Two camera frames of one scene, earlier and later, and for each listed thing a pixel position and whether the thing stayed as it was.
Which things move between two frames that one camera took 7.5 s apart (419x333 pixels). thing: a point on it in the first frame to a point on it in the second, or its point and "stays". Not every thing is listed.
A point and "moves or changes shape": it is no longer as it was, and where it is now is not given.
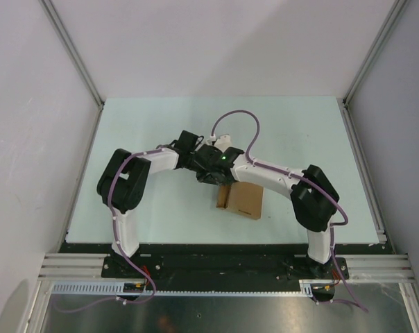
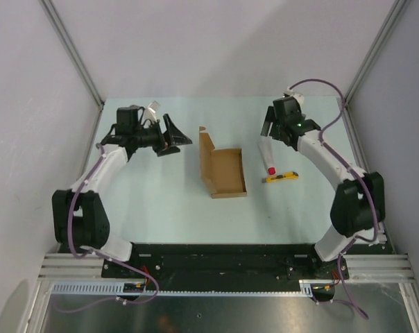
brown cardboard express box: (243, 198) moves or changes shape
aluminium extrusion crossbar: (361, 268) stays
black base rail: (223, 266) stays
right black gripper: (229, 182) to (269, 118)
